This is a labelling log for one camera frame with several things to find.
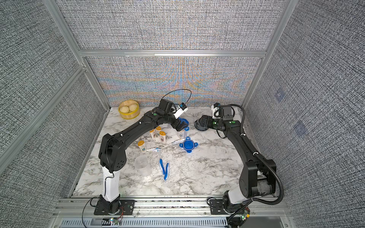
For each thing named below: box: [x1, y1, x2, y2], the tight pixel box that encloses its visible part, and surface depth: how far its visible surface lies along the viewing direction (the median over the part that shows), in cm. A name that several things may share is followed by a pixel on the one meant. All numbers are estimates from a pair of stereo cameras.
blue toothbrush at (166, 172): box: [163, 162, 170, 181], surface depth 87 cm
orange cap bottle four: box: [159, 130, 167, 144], surface depth 94 cm
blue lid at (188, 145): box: [179, 136, 199, 153], surface depth 99 cm
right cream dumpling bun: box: [128, 104, 138, 112], surface depth 116 cm
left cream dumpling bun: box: [119, 105, 130, 114], surface depth 113 cm
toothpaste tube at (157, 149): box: [146, 147, 162, 152], surface depth 96 cm
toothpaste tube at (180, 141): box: [171, 138, 186, 145], surface depth 100 cm
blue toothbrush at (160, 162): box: [159, 158, 165, 175], surface depth 90 cm
